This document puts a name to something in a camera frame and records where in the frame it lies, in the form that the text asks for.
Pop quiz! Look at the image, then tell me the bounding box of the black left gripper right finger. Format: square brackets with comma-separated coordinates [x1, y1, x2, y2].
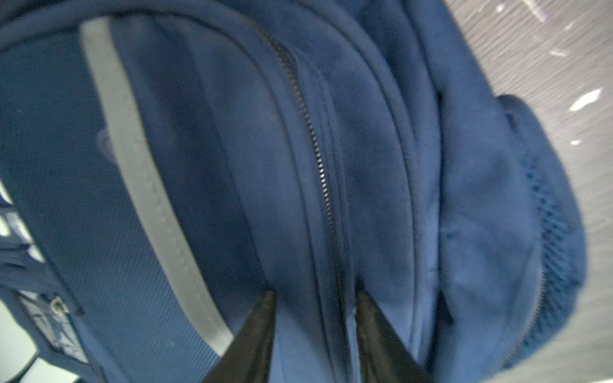
[356, 290, 433, 383]

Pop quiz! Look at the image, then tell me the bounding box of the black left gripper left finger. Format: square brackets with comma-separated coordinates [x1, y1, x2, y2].
[204, 290, 276, 383]

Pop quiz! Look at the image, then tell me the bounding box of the navy blue backpack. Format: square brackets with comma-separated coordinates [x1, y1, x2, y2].
[1, 1, 587, 382]

